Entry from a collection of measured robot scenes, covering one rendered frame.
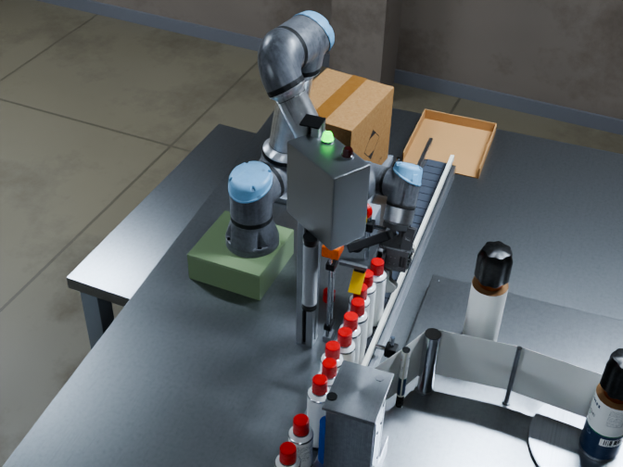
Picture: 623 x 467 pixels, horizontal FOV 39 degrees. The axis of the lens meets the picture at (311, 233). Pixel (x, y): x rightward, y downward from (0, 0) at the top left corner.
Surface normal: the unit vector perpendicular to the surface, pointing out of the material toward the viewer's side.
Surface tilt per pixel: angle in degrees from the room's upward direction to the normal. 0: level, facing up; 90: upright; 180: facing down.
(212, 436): 0
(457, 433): 0
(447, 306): 0
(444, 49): 90
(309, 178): 90
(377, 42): 90
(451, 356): 90
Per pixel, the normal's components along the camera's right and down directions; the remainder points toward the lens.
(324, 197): -0.82, 0.35
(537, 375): -0.44, 0.56
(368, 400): 0.02, -0.78
